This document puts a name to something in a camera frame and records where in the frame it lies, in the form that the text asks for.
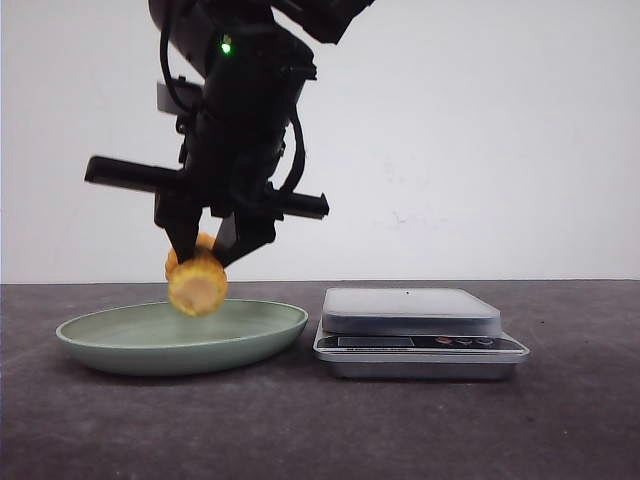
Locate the silver digital kitchen scale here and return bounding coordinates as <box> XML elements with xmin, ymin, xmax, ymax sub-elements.
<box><xmin>313</xmin><ymin>287</ymin><xmax>530</xmax><ymax>380</ymax></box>

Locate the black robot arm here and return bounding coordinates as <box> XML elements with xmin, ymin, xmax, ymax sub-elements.
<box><xmin>85</xmin><ymin>1</ymin><xmax>365</xmax><ymax>266</ymax></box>

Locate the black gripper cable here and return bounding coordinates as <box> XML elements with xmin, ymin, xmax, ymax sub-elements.
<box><xmin>277</xmin><ymin>102</ymin><xmax>307</xmax><ymax>196</ymax></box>

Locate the yellow corn cob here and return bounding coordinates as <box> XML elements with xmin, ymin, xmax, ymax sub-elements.
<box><xmin>165</xmin><ymin>232</ymin><xmax>228</xmax><ymax>317</ymax></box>

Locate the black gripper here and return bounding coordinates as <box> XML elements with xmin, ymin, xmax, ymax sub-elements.
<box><xmin>84</xmin><ymin>104</ymin><xmax>329</xmax><ymax>267</ymax></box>

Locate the light green plate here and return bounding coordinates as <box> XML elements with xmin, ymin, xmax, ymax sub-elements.
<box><xmin>55</xmin><ymin>299</ymin><xmax>308</xmax><ymax>376</ymax></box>

